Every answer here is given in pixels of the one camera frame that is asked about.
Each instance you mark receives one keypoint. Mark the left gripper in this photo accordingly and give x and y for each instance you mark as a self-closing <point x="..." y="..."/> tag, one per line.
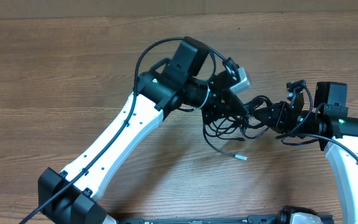
<point x="219" y="106"/>

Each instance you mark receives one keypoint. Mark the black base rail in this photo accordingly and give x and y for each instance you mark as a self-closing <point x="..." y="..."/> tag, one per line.
<point x="251" y="219"/>

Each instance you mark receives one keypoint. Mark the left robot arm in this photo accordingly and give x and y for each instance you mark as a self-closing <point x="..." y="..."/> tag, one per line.
<point x="72" y="195"/>

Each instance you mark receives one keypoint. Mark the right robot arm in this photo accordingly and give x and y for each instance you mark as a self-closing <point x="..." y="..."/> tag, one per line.
<point x="328" y="123"/>

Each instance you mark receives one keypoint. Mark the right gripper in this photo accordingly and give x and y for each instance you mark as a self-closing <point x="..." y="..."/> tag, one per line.
<point x="276" y="114"/>

